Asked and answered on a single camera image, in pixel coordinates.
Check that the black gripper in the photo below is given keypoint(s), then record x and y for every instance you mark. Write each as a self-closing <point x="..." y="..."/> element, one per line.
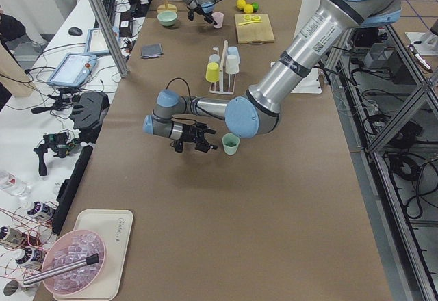
<point x="187" y="132"/>
<point x="199" y="11"/>

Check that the pink plastic cup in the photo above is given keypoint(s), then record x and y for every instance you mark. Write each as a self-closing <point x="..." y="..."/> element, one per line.
<point x="218" y="18"/>

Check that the green plastic cup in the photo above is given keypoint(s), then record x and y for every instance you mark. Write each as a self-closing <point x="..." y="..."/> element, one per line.
<point x="230" y="143"/>

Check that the grey plastic cup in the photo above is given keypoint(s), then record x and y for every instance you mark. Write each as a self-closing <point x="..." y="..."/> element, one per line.
<point x="214" y="58"/>

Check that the light blue plastic cup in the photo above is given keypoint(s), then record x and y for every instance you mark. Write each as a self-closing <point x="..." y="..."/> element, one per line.
<point x="233" y="50"/>

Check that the white plastic cup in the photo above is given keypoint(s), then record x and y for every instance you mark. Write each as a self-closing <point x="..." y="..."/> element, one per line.
<point x="232" y="64"/>

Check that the yellow plastic cup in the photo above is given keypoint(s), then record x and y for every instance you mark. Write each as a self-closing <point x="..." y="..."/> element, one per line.
<point x="212" y="72"/>

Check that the mint green bowl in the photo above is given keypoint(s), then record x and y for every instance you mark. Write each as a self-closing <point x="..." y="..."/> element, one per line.
<point x="167" y="18"/>

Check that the yellow plastic knife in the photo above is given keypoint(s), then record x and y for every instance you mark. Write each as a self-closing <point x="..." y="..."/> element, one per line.
<point x="248" y="22"/>

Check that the green lime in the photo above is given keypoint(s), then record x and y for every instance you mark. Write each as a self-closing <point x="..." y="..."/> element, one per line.
<point x="255" y="6"/>

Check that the grey folded cloth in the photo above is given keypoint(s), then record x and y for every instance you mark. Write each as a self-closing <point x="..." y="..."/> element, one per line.
<point x="151" y="51"/>

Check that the wooden cutting board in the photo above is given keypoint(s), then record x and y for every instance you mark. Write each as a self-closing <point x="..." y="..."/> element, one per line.
<point x="257" y="33"/>

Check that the black keyboard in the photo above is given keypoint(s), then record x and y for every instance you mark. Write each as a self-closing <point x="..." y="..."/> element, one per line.
<point x="110" y="9"/>

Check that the blue teach pendant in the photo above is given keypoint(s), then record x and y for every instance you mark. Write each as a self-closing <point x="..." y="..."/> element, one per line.
<point x="73" y="70"/>
<point x="95" y="42"/>

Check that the black computer mouse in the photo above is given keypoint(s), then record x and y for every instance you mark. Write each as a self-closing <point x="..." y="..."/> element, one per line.
<point x="75" y="31"/>

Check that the clear plastic bottle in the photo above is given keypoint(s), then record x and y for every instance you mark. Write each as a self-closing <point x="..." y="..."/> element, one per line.
<point x="13" y="186"/>

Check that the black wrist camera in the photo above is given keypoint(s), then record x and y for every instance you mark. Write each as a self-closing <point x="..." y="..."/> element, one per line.
<point x="177" y="145"/>

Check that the white wire cup rack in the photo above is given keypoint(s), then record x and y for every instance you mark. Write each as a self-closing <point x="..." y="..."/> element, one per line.
<point x="226" y="83"/>

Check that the aluminium frame post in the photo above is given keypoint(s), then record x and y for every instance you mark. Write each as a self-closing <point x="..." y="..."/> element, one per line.
<point x="108" y="34"/>

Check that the metal scoop handle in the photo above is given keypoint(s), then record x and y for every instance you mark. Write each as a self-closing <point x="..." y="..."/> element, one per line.
<point x="90" y="260"/>

